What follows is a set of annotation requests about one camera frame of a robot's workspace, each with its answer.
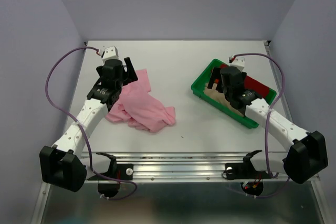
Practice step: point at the rolled red t-shirt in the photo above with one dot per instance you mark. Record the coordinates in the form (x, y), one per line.
(251, 85)

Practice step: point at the rolled beige t-shirt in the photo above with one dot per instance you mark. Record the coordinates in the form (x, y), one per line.
(220, 98)

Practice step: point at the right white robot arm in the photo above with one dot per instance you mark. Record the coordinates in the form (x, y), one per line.
(306, 152)

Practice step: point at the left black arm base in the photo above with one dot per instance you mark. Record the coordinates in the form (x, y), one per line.
(107, 169)

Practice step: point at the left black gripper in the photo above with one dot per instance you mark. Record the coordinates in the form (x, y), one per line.
(132, 76)

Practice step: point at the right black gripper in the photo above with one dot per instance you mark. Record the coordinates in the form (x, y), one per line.
(216, 74)

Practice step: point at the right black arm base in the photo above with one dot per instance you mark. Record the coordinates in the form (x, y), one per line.
(245, 171)

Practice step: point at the pink t-shirt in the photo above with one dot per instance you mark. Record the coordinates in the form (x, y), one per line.
(139, 109)

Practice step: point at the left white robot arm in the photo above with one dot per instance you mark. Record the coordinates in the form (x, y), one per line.
(61, 164)

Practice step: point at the aluminium rail frame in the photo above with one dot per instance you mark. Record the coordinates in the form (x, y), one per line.
(172, 168)

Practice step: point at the green plastic tray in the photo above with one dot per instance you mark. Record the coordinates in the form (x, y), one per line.
(198, 88)

